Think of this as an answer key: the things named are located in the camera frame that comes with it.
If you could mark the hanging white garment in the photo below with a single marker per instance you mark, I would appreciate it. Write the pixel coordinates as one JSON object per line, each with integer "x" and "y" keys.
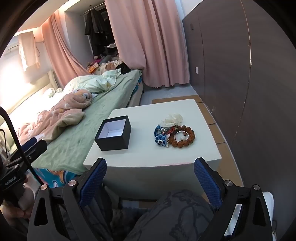
{"x": 29, "y": 51}

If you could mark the black jewelry box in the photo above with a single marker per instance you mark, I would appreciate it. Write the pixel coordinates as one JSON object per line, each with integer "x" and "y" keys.
{"x": 111, "y": 143}

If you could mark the silver bangle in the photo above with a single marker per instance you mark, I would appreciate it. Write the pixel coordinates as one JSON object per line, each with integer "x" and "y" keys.
{"x": 174, "y": 136}

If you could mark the blue fabric flower hair accessory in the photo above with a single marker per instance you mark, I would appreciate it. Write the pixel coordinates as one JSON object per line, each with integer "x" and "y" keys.
{"x": 160, "y": 139}

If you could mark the pink curtain with scalloped hem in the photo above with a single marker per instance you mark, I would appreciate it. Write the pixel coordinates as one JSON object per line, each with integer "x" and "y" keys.
{"x": 143, "y": 34}

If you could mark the black garment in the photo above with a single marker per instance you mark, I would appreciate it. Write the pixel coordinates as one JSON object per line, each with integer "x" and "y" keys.
{"x": 123, "y": 68}

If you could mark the hanging dark clothes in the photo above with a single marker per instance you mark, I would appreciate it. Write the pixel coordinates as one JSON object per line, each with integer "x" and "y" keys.
{"x": 94, "y": 27}

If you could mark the bed with green sheet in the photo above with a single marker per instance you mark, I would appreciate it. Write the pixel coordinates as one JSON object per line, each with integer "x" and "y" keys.
{"x": 97, "y": 111}

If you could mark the pink fleece blanket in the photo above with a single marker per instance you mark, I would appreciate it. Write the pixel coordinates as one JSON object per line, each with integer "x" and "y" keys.
{"x": 67, "y": 109}

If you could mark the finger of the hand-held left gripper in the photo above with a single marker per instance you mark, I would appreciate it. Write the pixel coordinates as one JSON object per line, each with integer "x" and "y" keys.
{"x": 34, "y": 147}

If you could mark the pile of toys and clothes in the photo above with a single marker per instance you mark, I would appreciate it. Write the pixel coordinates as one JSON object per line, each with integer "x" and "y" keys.
{"x": 104, "y": 60}

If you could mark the white table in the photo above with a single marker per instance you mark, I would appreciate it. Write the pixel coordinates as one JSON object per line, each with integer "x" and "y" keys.
{"x": 143, "y": 115}

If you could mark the orange box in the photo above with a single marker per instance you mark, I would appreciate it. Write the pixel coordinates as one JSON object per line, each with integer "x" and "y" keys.
{"x": 93, "y": 68}

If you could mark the person's left hand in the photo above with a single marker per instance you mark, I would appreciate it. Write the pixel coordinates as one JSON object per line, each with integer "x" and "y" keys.
{"x": 25, "y": 197}

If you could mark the light green duvet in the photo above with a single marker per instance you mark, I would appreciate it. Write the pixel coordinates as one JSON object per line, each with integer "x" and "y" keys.
{"x": 99, "y": 81}

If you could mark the brown wardrobe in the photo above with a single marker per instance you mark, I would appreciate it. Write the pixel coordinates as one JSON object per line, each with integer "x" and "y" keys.
{"x": 231, "y": 69}

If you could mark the flattened cardboard sheets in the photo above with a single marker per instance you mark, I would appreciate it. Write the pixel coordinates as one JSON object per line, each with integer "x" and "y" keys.
{"x": 215, "y": 132}

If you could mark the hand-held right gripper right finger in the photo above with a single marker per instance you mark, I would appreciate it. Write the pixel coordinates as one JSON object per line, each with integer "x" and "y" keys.
{"x": 207, "y": 183}

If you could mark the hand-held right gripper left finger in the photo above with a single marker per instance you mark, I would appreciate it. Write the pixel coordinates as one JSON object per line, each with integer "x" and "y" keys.
{"x": 92, "y": 185}

